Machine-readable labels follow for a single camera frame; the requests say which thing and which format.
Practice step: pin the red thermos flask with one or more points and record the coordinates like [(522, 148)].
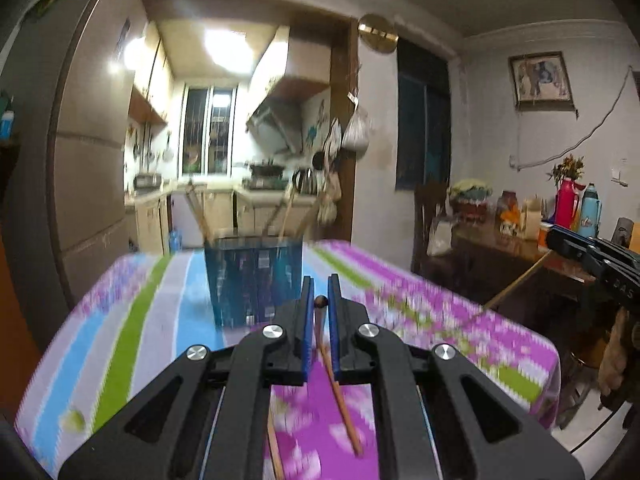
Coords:
[(566, 202)]

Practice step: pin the kitchen window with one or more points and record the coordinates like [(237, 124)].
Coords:
[(207, 121)]

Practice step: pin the white hanging plastic bag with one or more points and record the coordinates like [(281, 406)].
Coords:
[(356, 137)]

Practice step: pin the teal perforated utensil holder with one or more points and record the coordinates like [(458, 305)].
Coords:
[(250, 276)]

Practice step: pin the person's right hand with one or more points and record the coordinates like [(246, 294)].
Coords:
[(614, 361)]

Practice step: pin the grey tall refrigerator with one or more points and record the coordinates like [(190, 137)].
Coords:
[(63, 221)]

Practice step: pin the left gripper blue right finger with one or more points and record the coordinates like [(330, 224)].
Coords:
[(336, 324)]

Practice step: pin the electric kettle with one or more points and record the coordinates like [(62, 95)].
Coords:
[(305, 181)]

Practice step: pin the light blue thermos flask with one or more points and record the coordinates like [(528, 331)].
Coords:
[(590, 212)]

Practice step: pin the framed elephant picture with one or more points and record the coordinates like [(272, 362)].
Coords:
[(541, 83)]

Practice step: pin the round brass wall plate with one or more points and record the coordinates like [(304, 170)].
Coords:
[(379, 34)]

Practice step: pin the steel range hood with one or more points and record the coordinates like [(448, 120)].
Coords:
[(277, 127)]

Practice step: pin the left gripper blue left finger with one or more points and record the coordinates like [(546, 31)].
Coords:
[(304, 324)]

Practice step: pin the colourful striped floral tablecloth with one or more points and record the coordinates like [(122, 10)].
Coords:
[(140, 383)]

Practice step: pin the dark wooden side table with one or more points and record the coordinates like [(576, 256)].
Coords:
[(481, 262)]

